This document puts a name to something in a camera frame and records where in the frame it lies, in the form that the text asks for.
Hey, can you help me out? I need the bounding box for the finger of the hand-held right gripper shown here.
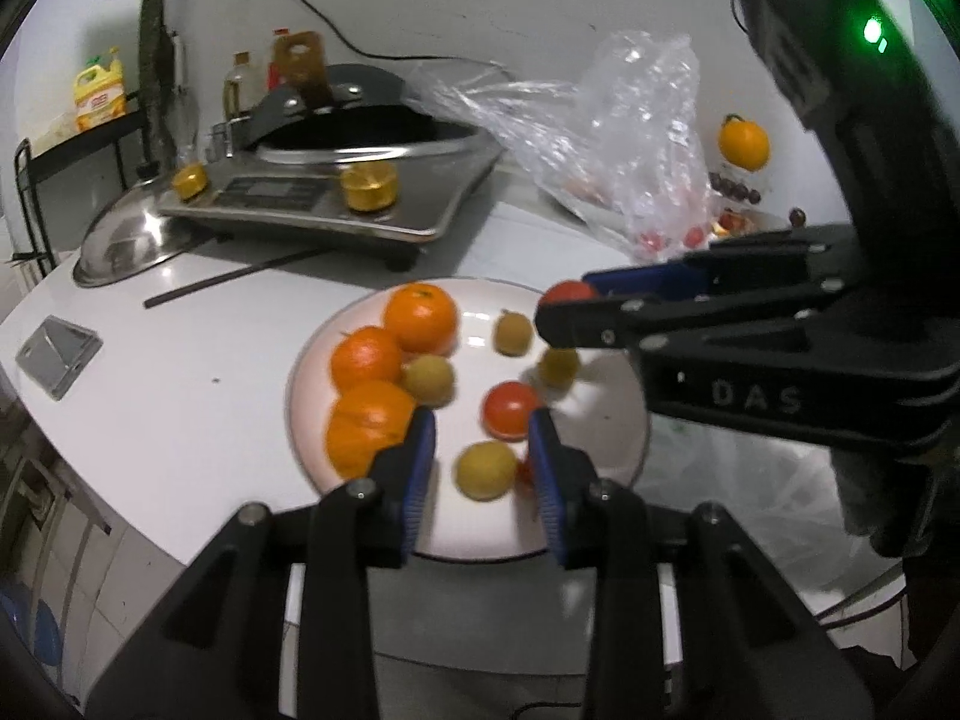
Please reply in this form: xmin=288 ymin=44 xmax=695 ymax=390
xmin=534 ymin=276 xmax=856 ymax=351
xmin=583 ymin=223 xmax=861 ymax=301

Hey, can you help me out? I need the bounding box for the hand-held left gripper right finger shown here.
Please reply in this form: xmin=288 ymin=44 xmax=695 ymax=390
xmin=527 ymin=406 xmax=875 ymax=720

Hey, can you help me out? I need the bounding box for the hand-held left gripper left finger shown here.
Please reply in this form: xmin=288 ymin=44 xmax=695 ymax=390
xmin=88 ymin=406 xmax=437 ymax=720

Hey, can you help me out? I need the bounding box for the white plate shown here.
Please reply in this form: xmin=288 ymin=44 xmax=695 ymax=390
xmin=285 ymin=277 xmax=652 ymax=562

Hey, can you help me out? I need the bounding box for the mandarin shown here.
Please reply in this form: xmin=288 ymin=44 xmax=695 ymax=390
xmin=384 ymin=283 xmax=460 ymax=353
xmin=326 ymin=380 xmax=417 ymax=481
xmin=330 ymin=326 xmax=406 ymax=395

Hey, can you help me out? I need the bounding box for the printed plastic bag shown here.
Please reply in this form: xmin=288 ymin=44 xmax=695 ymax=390
xmin=637 ymin=412 xmax=908 ymax=593

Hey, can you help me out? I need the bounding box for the large orange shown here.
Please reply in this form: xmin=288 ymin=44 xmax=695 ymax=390
xmin=718 ymin=114 xmax=772 ymax=172

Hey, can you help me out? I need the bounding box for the clear plastic bag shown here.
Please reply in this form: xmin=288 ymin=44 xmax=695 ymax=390
xmin=405 ymin=30 xmax=721 ymax=263

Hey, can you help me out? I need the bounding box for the black chopstick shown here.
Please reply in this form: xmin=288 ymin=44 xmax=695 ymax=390
xmin=142 ymin=246 xmax=331 ymax=310

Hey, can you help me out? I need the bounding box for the silver induction cooker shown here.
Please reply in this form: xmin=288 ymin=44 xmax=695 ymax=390
xmin=157 ymin=120 xmax=505 ymax=271

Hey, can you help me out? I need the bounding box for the steel pot lid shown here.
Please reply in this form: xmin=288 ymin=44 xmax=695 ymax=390
xmin=71 ymin=178 xmax=207 ymax=290

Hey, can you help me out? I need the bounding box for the smartphone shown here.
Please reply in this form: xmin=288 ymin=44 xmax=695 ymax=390
xmin=15 ymin=317 xmax=104 ymax=401

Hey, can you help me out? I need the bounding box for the red cap bottle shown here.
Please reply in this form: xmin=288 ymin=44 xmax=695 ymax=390
xmin=266 ymin=28 xmax=293 ymax=91

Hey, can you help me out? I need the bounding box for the blue plastic basin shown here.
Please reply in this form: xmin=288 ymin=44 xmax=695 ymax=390
xmin=0 ymin=581 xmax=65 ymax=672

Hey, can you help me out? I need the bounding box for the oil bottle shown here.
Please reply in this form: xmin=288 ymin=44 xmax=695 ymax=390
xmin=223 ymin=52 xmax=260 ymax=121

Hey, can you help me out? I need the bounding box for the black metal rack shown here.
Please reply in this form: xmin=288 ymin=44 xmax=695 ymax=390
xmin=13 ymin=90 xmax=147 ymax=278

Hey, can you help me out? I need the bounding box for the yellow detergent bottle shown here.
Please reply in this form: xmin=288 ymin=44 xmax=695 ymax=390
xmin=73 ymin=46 xmax=128 ymax=132

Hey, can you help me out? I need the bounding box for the black cooker power cable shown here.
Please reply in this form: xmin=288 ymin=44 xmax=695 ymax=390
xmin=238 ymin=0 xmax=526 ymax=70

